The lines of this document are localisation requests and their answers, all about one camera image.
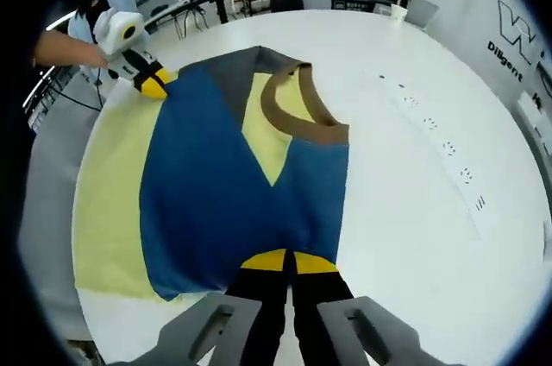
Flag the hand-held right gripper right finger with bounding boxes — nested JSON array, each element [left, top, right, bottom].
[[292, 252, 470, 366]]

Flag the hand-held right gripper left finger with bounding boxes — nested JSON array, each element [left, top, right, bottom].
[[107, 248, 290, 366]]

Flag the yellow blue black garment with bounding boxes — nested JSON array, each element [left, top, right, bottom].
[[71, 45, 351, 303]]

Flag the person's left hand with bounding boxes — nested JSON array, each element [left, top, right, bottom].
[[84, 46, 110, 69]]

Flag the black bin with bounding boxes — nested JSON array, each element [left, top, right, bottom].
[[270, 0, 305, 13]]

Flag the white paper cup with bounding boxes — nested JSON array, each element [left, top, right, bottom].
[[390, 5, 409, 29]]

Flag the grey chair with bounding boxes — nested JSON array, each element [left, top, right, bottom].
[[405, 0, 440, 31]]

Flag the grey metal shelf rack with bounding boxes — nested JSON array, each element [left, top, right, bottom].
[[512, 48, 552, 168]]

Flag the left hand-held gripper cable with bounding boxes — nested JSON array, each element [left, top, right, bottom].
[[47, 64, 107, 111]]

